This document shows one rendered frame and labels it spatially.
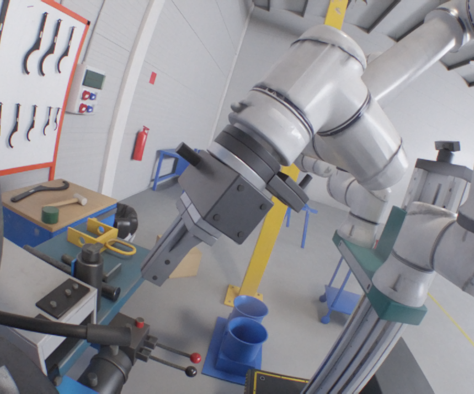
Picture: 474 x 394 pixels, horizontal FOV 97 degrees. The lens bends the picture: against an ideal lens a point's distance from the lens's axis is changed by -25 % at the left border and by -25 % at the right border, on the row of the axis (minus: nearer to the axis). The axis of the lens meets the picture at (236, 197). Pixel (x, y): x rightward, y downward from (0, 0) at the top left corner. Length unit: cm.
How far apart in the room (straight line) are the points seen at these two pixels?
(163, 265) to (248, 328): 191
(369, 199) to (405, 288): 51
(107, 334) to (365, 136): 39
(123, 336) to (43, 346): 26
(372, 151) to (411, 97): 1213
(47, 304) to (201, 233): 46
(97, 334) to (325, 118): 37
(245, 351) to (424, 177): 155
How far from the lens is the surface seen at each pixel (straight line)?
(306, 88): 28
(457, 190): 101
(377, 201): 122
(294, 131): 27
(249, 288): 287
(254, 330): 218
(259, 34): 1152
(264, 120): 27
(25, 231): 174
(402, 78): 58
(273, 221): 259
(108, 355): 81
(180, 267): 301
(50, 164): 314
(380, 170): 36
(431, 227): 79
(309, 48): 31
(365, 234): 123
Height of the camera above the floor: 163
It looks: 13 degrees down
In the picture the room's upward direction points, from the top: 17 degrees clockwise
